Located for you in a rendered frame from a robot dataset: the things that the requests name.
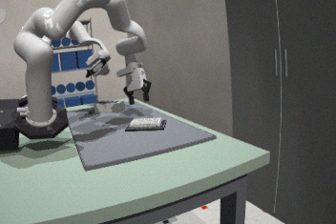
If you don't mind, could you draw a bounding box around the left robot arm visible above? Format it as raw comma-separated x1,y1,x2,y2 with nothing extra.
42,21,110,67

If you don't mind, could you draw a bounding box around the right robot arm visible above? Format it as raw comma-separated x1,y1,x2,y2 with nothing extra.
13,0,147,127

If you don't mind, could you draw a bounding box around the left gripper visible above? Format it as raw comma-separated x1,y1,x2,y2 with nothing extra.
86,56,111,78

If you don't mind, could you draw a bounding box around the grey operator panel with four keys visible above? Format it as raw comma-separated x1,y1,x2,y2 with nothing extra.
94,100,126,112

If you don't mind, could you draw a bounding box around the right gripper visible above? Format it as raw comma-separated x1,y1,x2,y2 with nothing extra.
123,68,152,105

